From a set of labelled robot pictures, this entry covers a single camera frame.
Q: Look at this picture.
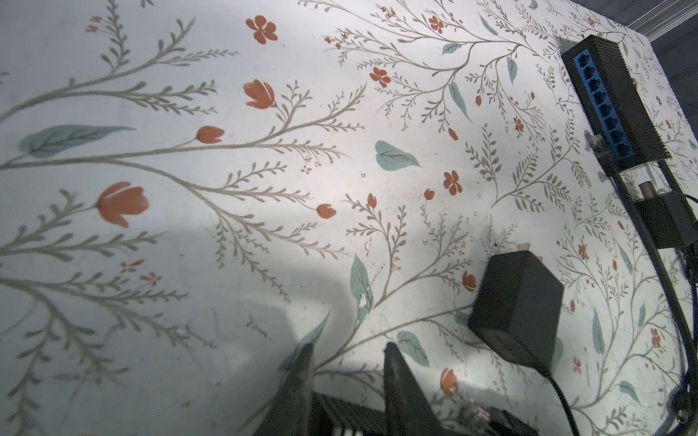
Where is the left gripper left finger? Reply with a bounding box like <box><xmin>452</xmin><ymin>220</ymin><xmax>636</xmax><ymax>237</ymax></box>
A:
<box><xmin>254</xmin><ymin>343</ymin><xmax>314</xmax><ymax>436</ymax></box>

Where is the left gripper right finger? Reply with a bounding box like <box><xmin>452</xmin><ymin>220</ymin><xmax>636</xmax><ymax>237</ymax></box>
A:
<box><xmin>384</xmin><ymin>342</ymin><xmax>444</xmax><ymax>435</ymax></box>

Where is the long black ethernet cable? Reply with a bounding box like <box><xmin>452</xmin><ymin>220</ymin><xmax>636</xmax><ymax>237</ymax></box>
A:
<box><xmin>591</xmin><ymin>133</ymin><xmax>698</xmax><ymax>436</ymax></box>

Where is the black power adapter left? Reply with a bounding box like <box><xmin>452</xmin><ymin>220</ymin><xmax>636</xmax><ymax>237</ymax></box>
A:
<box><xmin>467</xmin><ymin>251</ymin><xmax>565</xmax><ymax>377</ymax></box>

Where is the floral table mat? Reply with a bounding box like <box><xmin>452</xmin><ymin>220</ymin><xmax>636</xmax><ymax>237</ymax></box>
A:
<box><xmin>1</xmin><ymin>1</ymin><xmax>697</xmax><ymax>435</ymax></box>

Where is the small black power adapter right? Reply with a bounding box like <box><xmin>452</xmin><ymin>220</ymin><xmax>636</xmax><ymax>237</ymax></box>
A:
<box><xmin>635</xmin><ymin>181</ymin><xmax>697</xmax><ymax>249</ymax></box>

